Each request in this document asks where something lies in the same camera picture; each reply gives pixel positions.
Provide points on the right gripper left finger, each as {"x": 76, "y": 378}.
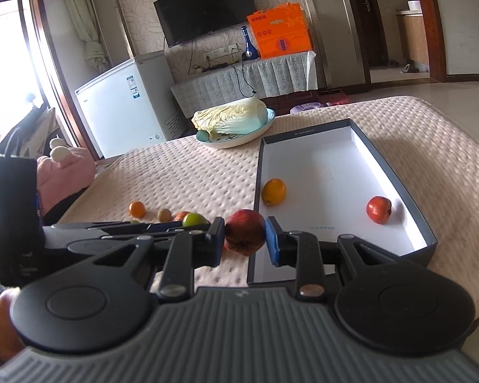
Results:
{"x": 176, "y": 260}

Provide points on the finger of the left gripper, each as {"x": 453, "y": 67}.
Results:
{"x": 96, "y": 241}
{"x": 120, "y": 227}

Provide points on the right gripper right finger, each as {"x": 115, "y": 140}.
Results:
{"x": 323, "y": 268}

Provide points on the green tomato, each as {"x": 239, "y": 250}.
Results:
{"x": 194, "y": 219}

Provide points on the red apple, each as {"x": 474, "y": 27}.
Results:
{"x": 245, "y": 232}

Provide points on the yellow orange lemon fruit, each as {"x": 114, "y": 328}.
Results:
{"x": 273, "y": 192}

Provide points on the kitchen counter cabinet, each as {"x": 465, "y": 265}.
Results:
{"x": 413, "y": 36}

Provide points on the person left hand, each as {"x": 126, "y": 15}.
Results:
{"x": 10, "y": 343}

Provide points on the small orange tomato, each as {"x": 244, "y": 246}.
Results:
{"x": 137, "y": 209}

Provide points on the orange mandarin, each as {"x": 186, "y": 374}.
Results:
{"x": 179, "y": 217}

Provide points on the brown kiwi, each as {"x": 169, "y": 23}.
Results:
{"x": 164, "y": 215}

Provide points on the pink plush toy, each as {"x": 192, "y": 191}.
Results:
{"x": 56, "y": 181}

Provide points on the small red tomato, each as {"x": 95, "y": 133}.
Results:
{"x": 379, "y": 209}

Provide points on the grey shallow cardboard box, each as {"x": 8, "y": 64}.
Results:
{"x": 331, "y": 171}

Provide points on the light blue plate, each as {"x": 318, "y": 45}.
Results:
{"x": 231, "y": 141}

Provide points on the white chest freezer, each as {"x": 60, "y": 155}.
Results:
{"x": 131, "y": 106}

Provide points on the napa cabbage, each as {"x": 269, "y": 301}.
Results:
{"x": 237, "y": 118}

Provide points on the cloth covered tv cabinet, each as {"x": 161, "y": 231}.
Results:
{"x": 262, "y": 79}

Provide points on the blue glass bottle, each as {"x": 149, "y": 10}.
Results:
{"x": 250, "y": 53}

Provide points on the orange gift box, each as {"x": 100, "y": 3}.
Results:
{"x": 280, "y": 31}

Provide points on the black wall television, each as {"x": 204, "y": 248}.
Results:
{"x": 186, "y": 20}

